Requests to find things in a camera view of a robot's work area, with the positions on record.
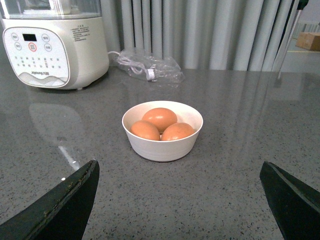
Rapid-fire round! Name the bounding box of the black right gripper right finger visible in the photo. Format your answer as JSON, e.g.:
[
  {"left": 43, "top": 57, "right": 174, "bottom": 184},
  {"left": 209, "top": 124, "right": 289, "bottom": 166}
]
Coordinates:
[{"left": 259, "top": 161, "right": 320, "bottom": 240}]

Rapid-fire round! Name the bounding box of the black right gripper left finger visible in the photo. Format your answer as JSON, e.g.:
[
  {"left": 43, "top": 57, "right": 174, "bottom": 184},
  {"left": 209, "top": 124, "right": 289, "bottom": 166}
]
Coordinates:
[{"left": 0, "top": 160, "right": 100, "bottom": 240}]

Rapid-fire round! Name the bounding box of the brown egg left in bowl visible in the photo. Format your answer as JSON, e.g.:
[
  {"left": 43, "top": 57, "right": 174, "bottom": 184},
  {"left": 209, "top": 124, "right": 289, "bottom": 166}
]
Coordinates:
[{"left": 130, "top": 120, "right": 161, "bottom": 141}]

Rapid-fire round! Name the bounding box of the brown egg in bowl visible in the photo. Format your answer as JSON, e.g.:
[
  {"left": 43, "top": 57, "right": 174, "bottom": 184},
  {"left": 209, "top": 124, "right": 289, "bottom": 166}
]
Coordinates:
[
  {"left": 130, "top": 120, "right": 161, "bottom": 141},
  {"left": 142, "top": 107, "right": 178, "bottom": 134},
  {"left": 161, "top": 122, "right": 195, "bottom": 141}
]

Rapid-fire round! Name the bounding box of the brown egg back in bowl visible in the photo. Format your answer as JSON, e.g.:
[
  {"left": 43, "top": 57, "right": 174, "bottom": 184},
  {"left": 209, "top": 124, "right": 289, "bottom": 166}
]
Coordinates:
[{"left": 142, "top": 107, "right": 178, "bottom": 134}]

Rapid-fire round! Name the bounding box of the brown egg right in bowl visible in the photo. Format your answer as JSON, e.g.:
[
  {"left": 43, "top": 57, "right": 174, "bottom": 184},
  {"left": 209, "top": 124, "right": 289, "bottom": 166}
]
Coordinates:
[{"left": 161, "top": 122, "right": 195, "bottom": 141}]

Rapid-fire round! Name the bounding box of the cardboard box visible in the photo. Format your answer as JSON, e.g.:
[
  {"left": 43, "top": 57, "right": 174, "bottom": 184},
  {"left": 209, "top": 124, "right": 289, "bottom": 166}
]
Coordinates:
[{"left": 295, "top": 32, "right": 320, "bottom": 51}]

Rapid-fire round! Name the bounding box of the white round bowl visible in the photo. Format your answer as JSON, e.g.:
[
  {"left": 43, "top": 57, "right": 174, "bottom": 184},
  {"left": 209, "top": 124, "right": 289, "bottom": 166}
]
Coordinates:
[{"left": 122, "top": 100, "right": 204, "bottom": 162}]

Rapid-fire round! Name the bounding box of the clear plastic bag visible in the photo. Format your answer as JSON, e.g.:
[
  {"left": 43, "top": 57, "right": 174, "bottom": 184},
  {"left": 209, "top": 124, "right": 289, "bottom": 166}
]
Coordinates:
[{"left": 108, "top": 47, "right": 184, "bottom": 84}]

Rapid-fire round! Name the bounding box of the white soy milk maker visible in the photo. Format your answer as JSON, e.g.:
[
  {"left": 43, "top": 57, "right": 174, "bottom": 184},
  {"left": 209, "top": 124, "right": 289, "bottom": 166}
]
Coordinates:
[{"left": 0, "top": 0, "right": 109, "bottom": 90}]

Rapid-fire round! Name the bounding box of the grey pleated curtain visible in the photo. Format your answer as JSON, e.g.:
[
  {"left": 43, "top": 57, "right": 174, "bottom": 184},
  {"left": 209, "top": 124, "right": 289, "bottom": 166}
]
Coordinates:
[{"left": 100, "top": 0, "right": 299, "bottom": 72}]

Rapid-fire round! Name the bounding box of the metal stand pole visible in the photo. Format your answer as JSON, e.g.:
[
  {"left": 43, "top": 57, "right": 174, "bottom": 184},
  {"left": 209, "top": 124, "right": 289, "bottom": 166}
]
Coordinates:
[{"left": 271, "top": 0, "right": 309, "bottom": 80}]

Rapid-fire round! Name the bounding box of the white power cord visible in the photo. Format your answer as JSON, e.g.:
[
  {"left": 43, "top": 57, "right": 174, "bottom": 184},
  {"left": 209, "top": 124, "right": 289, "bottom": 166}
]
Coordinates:
[{"left": 107, "top": 50, "right": 158, "bottom": 82}]

